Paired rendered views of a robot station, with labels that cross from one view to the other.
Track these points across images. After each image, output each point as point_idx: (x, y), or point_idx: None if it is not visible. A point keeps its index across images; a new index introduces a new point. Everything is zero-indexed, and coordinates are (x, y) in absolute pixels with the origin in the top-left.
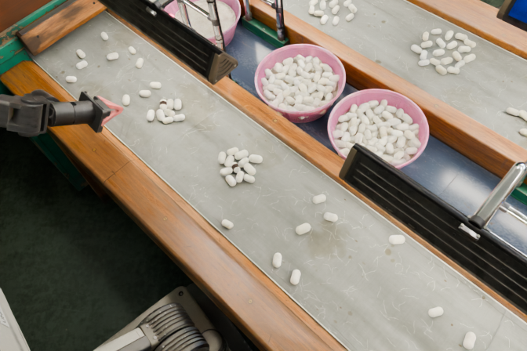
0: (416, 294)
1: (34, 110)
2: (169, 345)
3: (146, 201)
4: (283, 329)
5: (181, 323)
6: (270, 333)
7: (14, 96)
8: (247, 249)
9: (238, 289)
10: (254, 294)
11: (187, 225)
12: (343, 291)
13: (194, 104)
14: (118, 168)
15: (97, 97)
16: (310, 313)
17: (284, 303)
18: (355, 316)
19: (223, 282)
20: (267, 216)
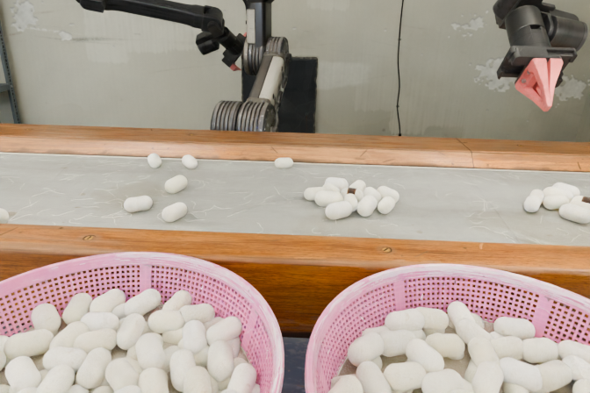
0: None
1: None
2: (233, 101)
3: (391, 140)
4: (140, 133)
5: (241, 113)
6: (153, 131)
7: None
8: (237, 163)
9: (211, 135)
10: (190, 137)
11: (322, 142)
12: (81, 175)
13: (564, 233)
14: (467, 145)
15: (555, 56)
16: (118, 157)
17: (152, 141)
18: (55, 167)
19: (233, 134)
20: (242, 185)
